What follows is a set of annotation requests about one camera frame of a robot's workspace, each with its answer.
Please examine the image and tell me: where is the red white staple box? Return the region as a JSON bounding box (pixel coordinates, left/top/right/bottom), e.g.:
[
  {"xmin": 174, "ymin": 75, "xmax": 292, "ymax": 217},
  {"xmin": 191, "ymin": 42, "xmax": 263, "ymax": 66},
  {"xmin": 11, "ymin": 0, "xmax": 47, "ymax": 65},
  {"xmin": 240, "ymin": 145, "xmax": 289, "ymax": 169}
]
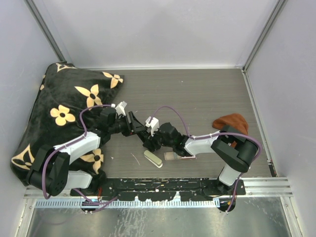
[{"xmin": 164, "ymin": 152, "xmax": 196, "ymax": 161}]

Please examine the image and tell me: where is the black floral cushion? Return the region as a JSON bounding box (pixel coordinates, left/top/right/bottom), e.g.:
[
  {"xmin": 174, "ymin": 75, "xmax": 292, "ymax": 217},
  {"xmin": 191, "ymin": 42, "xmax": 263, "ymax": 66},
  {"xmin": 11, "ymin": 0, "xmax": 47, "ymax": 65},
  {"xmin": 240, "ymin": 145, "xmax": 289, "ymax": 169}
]
[{"xmin": 10, "ymin": 62, "xmax": 124, "ymax": 187}]

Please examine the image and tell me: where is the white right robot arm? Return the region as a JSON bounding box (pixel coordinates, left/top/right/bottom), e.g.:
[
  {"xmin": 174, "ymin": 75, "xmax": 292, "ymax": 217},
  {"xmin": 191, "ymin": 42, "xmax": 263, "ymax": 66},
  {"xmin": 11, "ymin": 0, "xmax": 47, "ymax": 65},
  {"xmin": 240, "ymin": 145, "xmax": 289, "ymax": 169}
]
[{"xmin": 144, "ymin": 117, "xmax": 262, "ymax": 195}]

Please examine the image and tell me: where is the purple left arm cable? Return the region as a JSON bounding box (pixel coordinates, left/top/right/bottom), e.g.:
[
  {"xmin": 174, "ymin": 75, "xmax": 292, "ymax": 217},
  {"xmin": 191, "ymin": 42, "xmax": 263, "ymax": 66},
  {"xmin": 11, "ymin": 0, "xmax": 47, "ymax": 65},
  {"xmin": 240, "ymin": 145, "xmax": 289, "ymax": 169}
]
[{"xmin": 42, "ymin": 104, "xmax": 117, "ymax": 200}]

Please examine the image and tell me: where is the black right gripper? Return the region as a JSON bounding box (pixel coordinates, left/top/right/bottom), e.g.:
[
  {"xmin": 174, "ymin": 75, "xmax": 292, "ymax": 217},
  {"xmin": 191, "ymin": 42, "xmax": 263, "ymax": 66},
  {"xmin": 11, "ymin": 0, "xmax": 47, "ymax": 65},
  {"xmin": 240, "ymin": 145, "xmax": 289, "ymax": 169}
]
[{"xmin": 144, "ymin": 124, "xmax": 175, "ymax": 151}]

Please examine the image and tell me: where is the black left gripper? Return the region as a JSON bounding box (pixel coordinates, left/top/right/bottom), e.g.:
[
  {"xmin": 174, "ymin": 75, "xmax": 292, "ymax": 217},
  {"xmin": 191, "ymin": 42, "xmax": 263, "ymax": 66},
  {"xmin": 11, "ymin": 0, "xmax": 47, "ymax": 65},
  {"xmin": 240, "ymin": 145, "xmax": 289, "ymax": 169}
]
[{"xmin": 109, "ymin": 112, "xmax": 147, "ymax": 137}]

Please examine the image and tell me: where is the orange brown cloth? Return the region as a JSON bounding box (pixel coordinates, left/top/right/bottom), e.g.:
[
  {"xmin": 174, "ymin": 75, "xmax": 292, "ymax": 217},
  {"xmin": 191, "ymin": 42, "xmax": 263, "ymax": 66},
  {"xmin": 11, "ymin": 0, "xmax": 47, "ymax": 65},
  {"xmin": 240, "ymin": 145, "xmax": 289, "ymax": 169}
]
[{"xmin": 212, "ymin": 113, "xmax": 249, "ymax": 135}]

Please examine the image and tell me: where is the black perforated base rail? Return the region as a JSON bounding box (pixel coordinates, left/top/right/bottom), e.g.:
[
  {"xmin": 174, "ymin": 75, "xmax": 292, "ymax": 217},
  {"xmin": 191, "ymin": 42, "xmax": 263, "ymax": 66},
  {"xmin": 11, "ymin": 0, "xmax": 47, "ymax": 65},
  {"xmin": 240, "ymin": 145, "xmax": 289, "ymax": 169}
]
[{"xmin": 80, "ymin": 178, "xmax": 234, "ymax": 201}]

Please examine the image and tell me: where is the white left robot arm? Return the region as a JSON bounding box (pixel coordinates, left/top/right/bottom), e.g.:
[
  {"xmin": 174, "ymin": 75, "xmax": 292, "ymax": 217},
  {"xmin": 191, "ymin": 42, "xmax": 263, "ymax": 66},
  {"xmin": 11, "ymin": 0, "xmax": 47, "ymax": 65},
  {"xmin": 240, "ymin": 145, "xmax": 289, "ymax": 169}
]
[{"xmin": 26, "ymin": 101, "xmax": 148, "ymax": 197}]

